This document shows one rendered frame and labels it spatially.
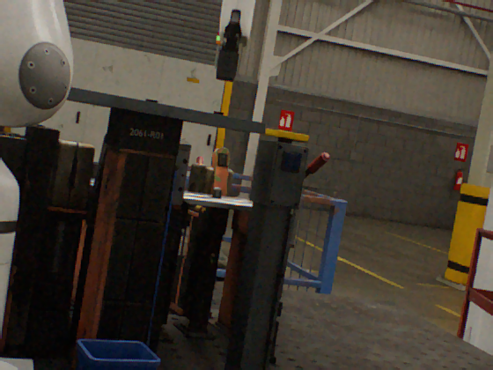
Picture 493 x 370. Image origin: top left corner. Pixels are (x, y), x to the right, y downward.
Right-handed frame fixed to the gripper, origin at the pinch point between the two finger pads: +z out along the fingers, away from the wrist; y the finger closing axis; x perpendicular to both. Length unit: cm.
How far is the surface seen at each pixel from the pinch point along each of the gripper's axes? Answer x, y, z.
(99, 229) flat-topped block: 15.8, -5.3, 28.5
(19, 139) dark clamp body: 31.2, -2.3, 16.6
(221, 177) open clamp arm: -3, 53, 20
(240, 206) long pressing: -7.7, 31.1, 24.1
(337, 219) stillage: -62, 219, 38
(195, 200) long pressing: 1.7, 27.0, 24.0
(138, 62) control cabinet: 101, 804, -62
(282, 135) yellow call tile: -11.3, 3.0, 8.6
